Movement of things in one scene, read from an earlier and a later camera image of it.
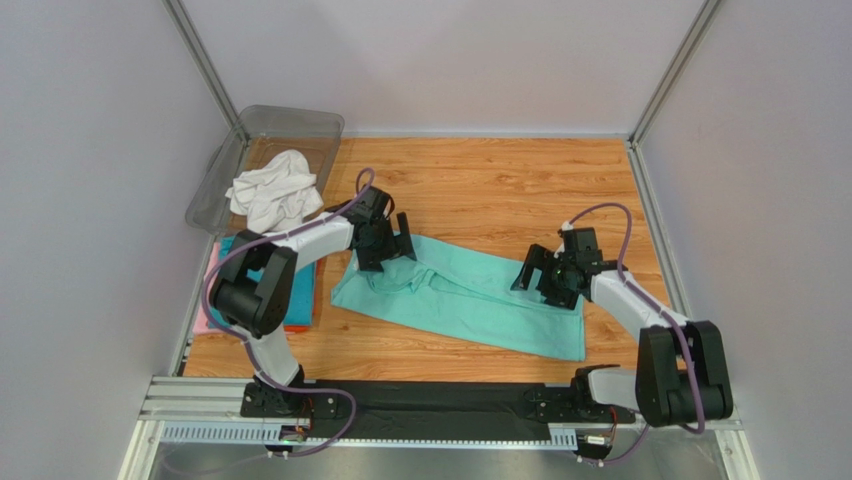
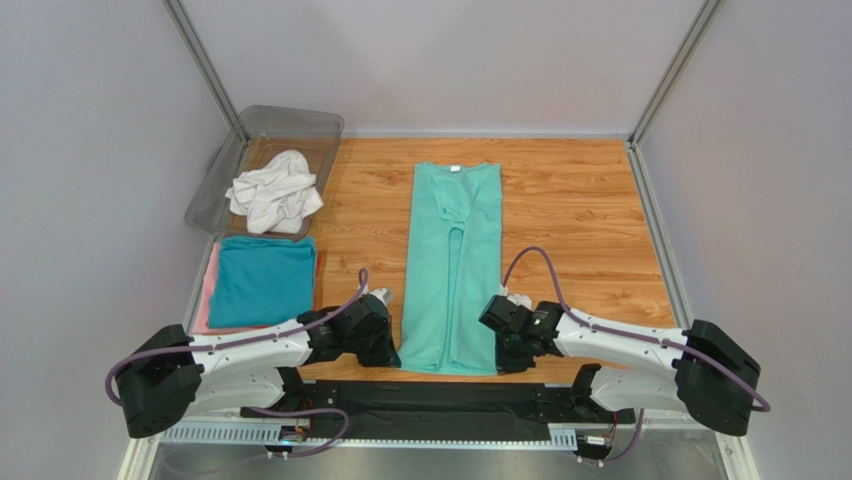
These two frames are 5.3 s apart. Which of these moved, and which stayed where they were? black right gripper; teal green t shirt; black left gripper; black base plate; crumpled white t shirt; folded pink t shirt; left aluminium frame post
Moved: black right gripper; teal green t shirt; black left gripper
Stayed: crumpled white t shirt; folded pink t shirt; black base plate; left aluminium frame post
